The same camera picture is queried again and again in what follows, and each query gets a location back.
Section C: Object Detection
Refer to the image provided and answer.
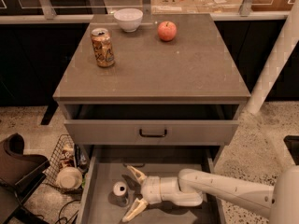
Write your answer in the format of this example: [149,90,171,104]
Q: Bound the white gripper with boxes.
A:
[122,165,162,222]

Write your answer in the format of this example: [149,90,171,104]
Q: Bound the silver redbull can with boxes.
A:
[113,181,129,207]

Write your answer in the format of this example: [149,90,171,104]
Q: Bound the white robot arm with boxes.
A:
[122,165,299,224]

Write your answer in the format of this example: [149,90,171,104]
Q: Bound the grey middle drawer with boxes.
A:
[76,146,226,224]

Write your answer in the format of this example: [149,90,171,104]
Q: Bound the grey drawer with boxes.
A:
[76,146,226,224]
[65,104,238,146]

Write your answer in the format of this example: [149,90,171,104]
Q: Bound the grey top drawer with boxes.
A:
[65,104,238,146]

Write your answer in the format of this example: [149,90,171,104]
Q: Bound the grey drawer cabinet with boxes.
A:
[52,13,251,151]

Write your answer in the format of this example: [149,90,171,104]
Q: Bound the brown soda can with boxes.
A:
[91,28,115,67]

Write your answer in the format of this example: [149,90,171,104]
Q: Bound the white bowl in basket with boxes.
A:
[56,167,82,189]

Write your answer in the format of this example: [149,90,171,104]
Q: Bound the brown snack bag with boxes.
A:
[59,145,75,169]

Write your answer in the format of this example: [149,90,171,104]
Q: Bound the black chair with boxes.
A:
[0,133,50,224]

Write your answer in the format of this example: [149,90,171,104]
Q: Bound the black object at right edge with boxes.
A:
[284,135,299,165]

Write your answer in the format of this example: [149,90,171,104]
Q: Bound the red apple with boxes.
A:
[157,21,177,42]

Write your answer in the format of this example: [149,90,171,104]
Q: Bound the white ceramic bowl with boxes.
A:
[114,8,143,32]

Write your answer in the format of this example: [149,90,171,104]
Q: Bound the black floor cable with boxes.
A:
[54,199,82,224]

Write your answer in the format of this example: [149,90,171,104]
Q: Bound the black wire basket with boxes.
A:
[45,134,82,194]

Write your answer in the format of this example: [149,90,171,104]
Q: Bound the white diagonal post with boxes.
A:
[246,0,299,114]

